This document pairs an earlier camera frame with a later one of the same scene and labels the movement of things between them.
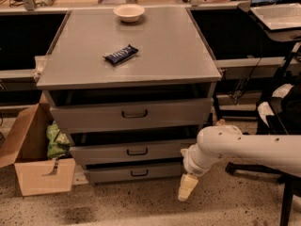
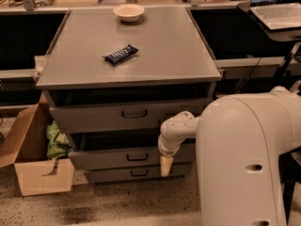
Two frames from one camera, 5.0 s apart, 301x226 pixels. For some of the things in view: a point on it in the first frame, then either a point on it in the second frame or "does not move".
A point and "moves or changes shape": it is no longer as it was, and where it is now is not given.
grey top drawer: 130,109 does not move
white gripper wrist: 190,163 to 165,148
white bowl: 129,12 does not move
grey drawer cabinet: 133,88 does not move
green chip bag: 57,142 does not move
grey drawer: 129,153 moves or changes shape
